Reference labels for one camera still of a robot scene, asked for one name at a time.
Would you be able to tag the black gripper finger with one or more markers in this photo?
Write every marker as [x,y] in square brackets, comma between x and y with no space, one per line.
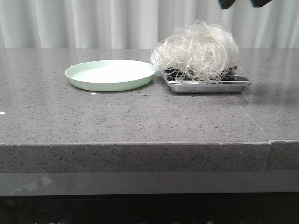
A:
[226,4]
[260,3]

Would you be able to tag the white vermicelli noodle bundle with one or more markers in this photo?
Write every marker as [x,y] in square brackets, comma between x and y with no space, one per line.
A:
[199,52]

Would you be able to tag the silver black kitchen scale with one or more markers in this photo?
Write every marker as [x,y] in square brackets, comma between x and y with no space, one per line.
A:
[229,83]

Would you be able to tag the light green round plate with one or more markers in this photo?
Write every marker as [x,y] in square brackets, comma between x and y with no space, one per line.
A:
[110,75]

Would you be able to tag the white pleated curtain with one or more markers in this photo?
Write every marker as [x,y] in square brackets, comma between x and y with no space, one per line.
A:
[140,24]

